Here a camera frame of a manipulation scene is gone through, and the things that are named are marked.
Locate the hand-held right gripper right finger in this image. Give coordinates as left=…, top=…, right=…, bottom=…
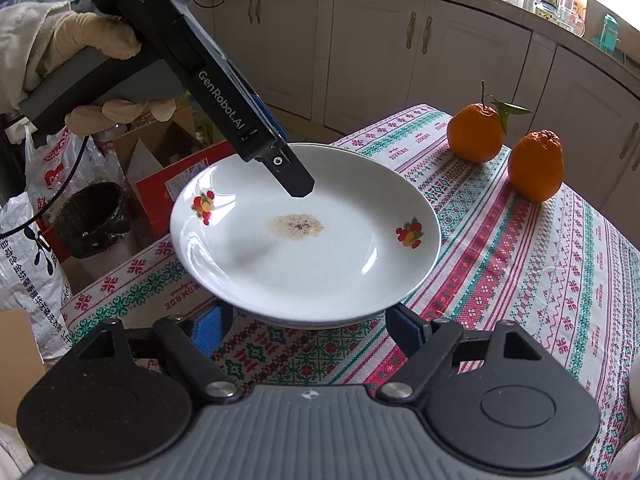
left=375, top=305, right=551, bottom=404

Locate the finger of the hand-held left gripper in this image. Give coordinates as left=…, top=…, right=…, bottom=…
left=245, top=85, right=290, bottom=145
left=249, top=141, right=316, bottom=199

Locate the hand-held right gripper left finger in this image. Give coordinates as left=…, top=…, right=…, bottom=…
left=64, top=305, right=242, bottom=407

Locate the white floral plate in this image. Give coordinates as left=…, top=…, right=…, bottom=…
left=170, top=143, right=442, bottom=325
left=245, top=305, right=389, bottom=332

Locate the person's left forearm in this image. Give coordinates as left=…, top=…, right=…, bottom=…
left=0, top=1, right=71, bottom=92

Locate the person's left hand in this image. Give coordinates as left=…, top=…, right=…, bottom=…
left=47, top=12, right=177, bottom=136

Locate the open cardboard box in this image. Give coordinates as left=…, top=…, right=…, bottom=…
left=112, top=107, right=236, bottom=197

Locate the patterned tablecloth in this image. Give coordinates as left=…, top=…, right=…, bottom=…
left=61, top=104, right=640, bottom=480

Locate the black trash bin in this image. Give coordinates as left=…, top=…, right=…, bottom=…
left=53, top=181, right=133, bottom=260

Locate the plastic bag red print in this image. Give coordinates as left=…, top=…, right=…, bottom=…
left=24, top=127, right=129, bottom=234

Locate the orange with leaf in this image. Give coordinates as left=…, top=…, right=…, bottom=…
left=446, top=80, right=534, bottom=164

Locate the white woven sack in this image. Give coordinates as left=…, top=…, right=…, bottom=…
left=0, top=192, right=74, bottom=366

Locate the flat cardboard sheet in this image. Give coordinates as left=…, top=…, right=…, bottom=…
left=0, top=308, right=47, bottom=429

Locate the bumpy orange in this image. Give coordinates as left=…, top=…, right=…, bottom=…
left=508, top=130, right=565, bottom=204

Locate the teal water bottle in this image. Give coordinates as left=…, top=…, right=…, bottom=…
left=597, top=14, right=620, bottom=53

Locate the wooden cutting board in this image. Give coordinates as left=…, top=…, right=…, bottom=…
left=584, top=0, right=634, bottom=59

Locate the black cable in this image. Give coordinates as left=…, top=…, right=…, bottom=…
left=0, top=125, right=89, bottom=241

